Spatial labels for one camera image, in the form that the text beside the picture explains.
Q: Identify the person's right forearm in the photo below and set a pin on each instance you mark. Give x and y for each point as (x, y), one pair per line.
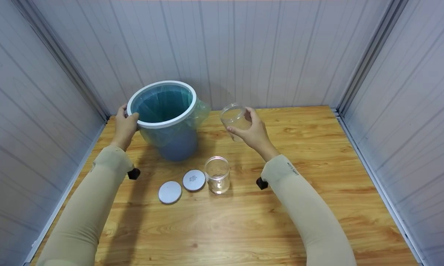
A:
(307, 214)

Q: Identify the person's right index finger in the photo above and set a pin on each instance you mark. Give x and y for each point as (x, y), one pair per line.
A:
(250, 113)

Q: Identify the person's left forearm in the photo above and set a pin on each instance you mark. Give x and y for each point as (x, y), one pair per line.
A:
(85, 210)

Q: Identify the blue waste bin with liner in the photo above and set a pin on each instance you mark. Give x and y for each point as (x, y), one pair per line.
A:
(170, 118)

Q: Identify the person's left hand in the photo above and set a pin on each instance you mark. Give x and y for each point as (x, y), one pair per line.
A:
(124, 128)

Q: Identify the person's right hand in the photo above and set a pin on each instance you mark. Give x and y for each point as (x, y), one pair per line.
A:
(257, 135)

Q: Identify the clear plastic jar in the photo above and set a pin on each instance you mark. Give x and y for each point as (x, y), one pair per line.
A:
(217, 175)
(234, 118)

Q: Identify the black wrist band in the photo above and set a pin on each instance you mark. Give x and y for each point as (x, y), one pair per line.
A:
(134, 173)
(261, 183)

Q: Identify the person's right thumb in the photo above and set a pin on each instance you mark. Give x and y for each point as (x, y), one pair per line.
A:
(236, 130)

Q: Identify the plain white round lid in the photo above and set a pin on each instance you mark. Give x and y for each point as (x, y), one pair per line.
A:
(169, 192)

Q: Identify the white round lid with print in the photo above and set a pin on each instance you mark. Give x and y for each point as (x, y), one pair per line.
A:
(194, 180)

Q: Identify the person's left thumb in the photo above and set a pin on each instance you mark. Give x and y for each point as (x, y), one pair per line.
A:
(133, 118)

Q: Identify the person's left index finger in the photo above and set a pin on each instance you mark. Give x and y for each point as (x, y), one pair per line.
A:
(122, 109)

